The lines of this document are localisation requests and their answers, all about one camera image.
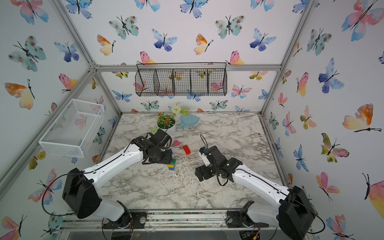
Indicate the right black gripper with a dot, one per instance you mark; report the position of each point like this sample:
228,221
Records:
202,167

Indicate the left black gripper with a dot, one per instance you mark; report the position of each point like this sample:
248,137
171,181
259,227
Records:
168,159

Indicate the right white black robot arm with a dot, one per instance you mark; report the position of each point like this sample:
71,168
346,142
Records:
289,208

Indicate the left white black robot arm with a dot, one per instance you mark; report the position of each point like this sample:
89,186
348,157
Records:
81,188

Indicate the red long lego brick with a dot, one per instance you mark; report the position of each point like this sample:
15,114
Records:
187,150

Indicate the green toy rake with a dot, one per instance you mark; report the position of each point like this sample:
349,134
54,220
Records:
154,129

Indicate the white pot with flowers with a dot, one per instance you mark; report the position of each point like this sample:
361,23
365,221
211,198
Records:
166,121

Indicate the teal whale shaped dish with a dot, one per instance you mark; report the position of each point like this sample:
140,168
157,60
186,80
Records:
188,121

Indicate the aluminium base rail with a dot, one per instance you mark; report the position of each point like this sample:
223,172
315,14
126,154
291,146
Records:
162,220

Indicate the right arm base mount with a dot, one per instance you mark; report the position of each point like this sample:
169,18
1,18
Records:
240,219

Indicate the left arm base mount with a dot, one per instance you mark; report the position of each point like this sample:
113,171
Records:
133,221

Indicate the black wire wall basket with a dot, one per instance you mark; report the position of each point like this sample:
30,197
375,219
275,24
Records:
181,79

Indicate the white mesh wall basket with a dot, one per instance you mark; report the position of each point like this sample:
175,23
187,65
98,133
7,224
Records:
73,128

